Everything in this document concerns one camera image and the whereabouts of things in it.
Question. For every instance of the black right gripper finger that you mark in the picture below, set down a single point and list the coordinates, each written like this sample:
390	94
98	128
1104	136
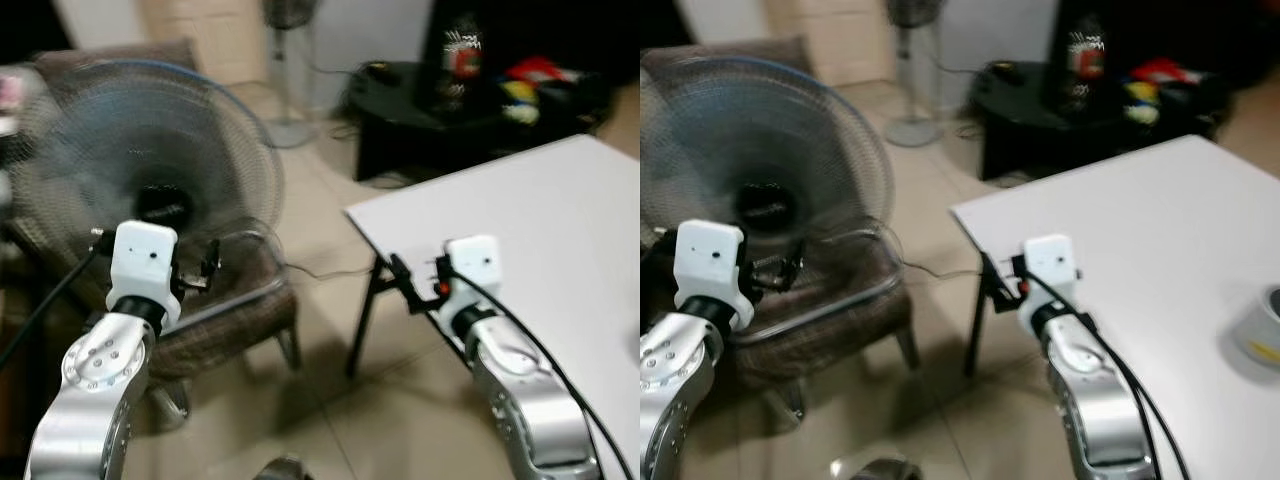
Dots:
404	280
994	278

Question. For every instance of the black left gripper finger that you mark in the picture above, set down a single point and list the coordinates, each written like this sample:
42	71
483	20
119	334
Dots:
211	262
791	268

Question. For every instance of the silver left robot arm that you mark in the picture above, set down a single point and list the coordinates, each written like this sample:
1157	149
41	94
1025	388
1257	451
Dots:
90	390
672	390

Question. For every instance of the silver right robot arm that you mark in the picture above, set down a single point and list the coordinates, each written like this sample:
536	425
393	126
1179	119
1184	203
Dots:
530	400
1100	400

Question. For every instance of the large round grille fan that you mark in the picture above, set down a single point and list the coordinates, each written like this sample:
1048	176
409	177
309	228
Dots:
150	160
770	160

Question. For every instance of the black low table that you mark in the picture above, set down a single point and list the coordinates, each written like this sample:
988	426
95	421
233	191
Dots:
1040	130
420	130

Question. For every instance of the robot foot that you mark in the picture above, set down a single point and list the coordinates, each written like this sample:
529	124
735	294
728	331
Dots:
278	470
885	470

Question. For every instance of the dark bottle with red label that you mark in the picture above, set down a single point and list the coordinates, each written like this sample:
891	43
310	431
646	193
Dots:
462	60
1086	60

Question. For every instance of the red yellow colourful toy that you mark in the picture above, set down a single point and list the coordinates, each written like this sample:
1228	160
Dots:
1160	80
535	80

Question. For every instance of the grey mug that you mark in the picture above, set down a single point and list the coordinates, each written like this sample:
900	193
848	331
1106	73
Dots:
1262	330

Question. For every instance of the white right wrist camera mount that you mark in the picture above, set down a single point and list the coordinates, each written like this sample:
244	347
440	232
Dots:
1050	272
473	272

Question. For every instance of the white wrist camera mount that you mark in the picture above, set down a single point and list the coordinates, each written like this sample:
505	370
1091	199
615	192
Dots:
473	272
708	262
142	262
1050	272

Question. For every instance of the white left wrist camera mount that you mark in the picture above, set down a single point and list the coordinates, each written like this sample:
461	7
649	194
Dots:
142	262
708	262

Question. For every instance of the white pedestal fan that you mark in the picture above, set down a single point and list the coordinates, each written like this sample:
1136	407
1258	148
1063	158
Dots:
290	120
915	120

